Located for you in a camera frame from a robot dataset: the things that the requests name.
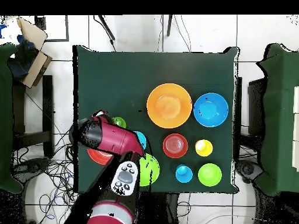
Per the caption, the yellow cup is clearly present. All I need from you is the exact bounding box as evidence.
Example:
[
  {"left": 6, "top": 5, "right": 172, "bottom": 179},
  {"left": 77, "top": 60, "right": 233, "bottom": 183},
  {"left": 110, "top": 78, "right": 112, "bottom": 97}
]
[{"left": 194, "top": 139, "right": 214, "bottom": 158}]

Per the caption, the white box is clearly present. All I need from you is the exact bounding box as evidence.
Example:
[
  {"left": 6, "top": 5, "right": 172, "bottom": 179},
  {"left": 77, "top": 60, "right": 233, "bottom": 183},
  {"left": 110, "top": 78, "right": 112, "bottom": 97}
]
[{"left": 291, "top": 85, "right": 299, "bottom": 172}]

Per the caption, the blue cup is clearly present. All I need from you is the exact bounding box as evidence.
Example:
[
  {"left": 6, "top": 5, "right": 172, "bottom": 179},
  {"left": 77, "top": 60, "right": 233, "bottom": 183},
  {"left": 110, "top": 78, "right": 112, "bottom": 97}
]
[{"left": 175, "top": 163, "right": 194, "bottom": 184}]

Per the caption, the small blue bowl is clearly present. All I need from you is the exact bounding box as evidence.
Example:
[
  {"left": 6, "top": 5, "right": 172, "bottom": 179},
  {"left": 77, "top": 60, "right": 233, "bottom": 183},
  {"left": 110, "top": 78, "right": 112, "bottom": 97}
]
[{"left": 133, "top": 131, "right": 148, "bottom": 151}]

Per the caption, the green cup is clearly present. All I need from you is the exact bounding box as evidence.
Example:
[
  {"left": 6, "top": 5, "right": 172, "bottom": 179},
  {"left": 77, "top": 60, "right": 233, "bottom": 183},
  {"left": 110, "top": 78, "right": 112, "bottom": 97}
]
[{"left": 112, "top": 116, "right": 127, "bottom": 129}]

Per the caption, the large blue bowl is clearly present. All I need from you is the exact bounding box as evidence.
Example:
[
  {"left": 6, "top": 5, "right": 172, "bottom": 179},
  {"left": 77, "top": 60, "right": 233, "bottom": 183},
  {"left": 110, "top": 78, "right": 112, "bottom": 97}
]
[{"left": 193, "top": 92, "right": 230, "bottom": 128}]

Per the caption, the green cloth side table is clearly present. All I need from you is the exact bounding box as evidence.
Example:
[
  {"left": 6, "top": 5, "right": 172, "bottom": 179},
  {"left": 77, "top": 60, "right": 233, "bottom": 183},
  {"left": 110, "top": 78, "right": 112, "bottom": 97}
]
[
  {"left": 0, "top": 43, "right": 24, "bottom": 194},
  {"left": 255, "top": 43, "right": 299, "bottom": 197}
]

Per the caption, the wide red bowl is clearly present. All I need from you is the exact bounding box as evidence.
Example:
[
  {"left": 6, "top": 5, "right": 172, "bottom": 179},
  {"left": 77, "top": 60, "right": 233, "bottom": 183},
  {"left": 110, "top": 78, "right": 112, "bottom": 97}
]
[{"left": 87, "top": 148, "right": 114, "bottom": 166}]

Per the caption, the black tripod leg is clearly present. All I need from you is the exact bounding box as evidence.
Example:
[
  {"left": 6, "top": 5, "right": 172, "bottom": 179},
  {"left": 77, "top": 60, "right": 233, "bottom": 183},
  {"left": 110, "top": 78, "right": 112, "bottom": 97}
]
[
  {"left": 166, "top": 15, "right": 173, "bottom": 37},
  {"left": 93, "top": 15, "right": 117, "bottom": 42}
]

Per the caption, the large green bowl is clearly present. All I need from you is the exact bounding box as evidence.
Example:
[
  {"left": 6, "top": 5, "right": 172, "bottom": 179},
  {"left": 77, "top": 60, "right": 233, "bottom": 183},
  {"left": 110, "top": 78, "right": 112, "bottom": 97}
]
[{"left": 139, "top": 153, "right": 161, "bottom": 187}]

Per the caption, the tangle of floor cables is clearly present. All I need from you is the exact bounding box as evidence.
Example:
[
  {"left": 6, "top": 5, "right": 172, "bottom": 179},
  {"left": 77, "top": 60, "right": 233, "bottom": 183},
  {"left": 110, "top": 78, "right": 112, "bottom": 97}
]
[{"left": 12, "top": 128, "right": 80, "bottom": 224}]

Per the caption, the dark blue cloth bundle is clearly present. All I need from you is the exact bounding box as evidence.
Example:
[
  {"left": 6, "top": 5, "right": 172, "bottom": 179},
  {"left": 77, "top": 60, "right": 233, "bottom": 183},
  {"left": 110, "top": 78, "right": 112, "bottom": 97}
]
[{"left": 8, "top": 34, "right": 39, "bottom": 79}]

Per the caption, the cardboard box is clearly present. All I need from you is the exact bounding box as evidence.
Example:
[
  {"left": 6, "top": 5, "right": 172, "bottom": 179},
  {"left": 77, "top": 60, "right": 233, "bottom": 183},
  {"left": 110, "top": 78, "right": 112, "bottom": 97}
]
[{"left": 0, "top": 15, "right": 53, "bottom": 89}]

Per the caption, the dark green table cloth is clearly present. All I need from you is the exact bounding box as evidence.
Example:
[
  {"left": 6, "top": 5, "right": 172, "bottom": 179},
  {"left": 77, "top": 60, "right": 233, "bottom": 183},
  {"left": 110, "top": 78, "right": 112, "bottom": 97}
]
[{"left": 72, "top": 44, "right": 240, "bottom": 194}]

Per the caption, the black stool frame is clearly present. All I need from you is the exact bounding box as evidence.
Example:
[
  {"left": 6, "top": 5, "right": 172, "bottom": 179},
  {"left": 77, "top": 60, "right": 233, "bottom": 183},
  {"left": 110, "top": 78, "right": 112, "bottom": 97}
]
[{"left": 12, "top": 75, "right": 55, "bottom": 159}]

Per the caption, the small red bowl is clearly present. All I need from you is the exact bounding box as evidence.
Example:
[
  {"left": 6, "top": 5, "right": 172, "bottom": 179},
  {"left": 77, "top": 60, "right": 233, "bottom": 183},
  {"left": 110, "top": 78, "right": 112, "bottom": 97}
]
[{"left": 162, "top": 133, "right": 189, "bottom": 159}]

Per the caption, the small green bowl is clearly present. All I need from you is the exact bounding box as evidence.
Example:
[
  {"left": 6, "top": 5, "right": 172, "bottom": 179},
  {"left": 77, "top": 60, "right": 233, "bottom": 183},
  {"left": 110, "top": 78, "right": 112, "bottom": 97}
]
[{"left": 197, "top": 163, "right": 222, "bottom": 187}]

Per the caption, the large orange bowl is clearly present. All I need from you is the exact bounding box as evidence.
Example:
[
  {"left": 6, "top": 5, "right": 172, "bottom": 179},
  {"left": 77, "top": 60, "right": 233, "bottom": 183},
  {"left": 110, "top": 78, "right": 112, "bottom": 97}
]
[{"left": 146, "top": 83, "right": 193, "bottom": 130}]

